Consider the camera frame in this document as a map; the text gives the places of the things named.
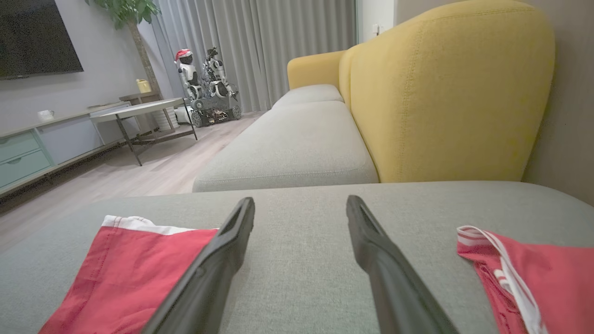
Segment potted indoor tree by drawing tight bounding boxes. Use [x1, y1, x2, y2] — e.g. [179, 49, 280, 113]
[86, 0, 179, 131]

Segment grey curtain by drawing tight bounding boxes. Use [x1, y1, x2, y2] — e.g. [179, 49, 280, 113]
[151, 0, 358, 114]

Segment pale green TV cabinet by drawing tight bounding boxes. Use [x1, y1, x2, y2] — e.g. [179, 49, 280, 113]
[0, 102, 140, 195]

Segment small grey sofa seat cushion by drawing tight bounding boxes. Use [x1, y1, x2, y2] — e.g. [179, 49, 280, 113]
[271, 83, 344, 109]

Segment white humanoid robot red hat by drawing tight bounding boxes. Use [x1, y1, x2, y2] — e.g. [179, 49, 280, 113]
[174, 49, 203, 101]

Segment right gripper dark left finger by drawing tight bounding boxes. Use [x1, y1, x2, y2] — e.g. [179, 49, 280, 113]
[142, 197, 256, 334]

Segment yellow sofa backrest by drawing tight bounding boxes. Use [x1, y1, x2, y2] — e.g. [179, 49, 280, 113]
[339, 0, 556, 184]

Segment wheeled robot platform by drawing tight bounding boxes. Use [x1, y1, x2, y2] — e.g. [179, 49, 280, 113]
[188, 95, 242, 128]

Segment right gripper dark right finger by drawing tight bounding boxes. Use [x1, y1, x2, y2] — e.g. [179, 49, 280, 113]
[345, 194, 460, 334]

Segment red shorts white side stripe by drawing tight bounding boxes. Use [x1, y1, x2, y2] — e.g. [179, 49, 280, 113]
[39, 215, 219, 334]

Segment black wall television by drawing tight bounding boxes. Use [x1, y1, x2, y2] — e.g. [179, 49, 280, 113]
[0, 0, 84, 81]

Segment yellow sofa armrest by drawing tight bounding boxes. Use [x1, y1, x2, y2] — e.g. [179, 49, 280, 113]
[287, 50, 347, 91]

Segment large grey sofa chaise cushion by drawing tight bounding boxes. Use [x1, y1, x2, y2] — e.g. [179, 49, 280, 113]
[0, 181, 594, 334]

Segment grey table black legs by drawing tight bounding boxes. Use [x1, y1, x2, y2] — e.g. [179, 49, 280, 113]
[90, 97, 198, 167]

